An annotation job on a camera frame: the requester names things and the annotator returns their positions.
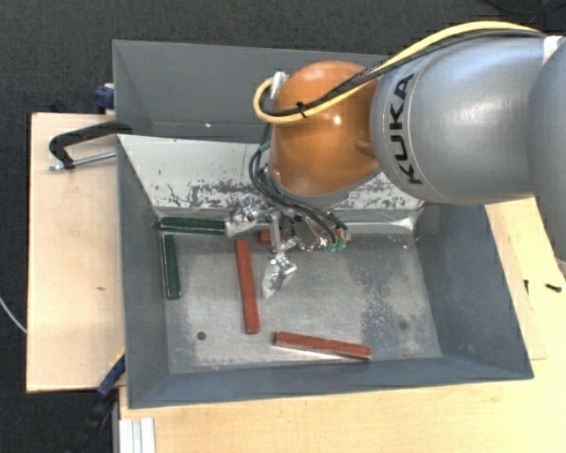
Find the grey metal bin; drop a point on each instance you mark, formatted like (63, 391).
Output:
(339, 295)

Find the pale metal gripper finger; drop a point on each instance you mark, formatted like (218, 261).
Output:
(276, 276)
(239, 227)

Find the red-brown flat block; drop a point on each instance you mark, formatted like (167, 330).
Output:
(247, 286)
(321, 344)
(264, 237)

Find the small black screw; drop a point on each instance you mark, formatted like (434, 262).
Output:
(554, 288)

